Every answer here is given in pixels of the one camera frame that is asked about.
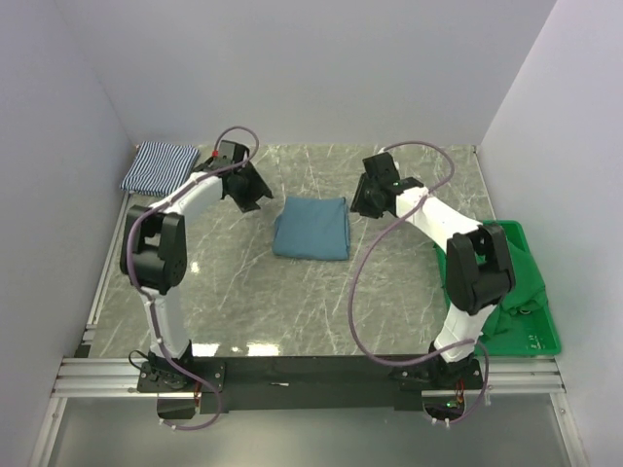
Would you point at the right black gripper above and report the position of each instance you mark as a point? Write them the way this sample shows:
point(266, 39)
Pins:
point(357, 205)

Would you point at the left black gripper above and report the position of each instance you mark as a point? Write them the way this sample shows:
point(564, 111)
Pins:
point(259, 190)

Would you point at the light blue tank top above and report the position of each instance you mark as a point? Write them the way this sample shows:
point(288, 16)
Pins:
point(313, 229)

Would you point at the blue white striped tank top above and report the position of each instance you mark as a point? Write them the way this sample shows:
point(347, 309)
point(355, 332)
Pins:
point(159, 168)

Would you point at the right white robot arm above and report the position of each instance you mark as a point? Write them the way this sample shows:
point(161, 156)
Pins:
point(479, 273)

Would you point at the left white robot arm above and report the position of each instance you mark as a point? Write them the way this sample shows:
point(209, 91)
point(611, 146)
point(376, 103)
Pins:
point(156, 254)

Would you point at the green tank top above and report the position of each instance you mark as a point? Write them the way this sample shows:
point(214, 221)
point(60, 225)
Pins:
point(528, 295)

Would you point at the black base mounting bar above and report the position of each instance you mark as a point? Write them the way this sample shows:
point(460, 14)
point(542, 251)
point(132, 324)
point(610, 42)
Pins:
point(304, 383)

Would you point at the green plastic bin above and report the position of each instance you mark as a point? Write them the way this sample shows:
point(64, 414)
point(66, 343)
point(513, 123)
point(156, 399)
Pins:
point(533, 334)

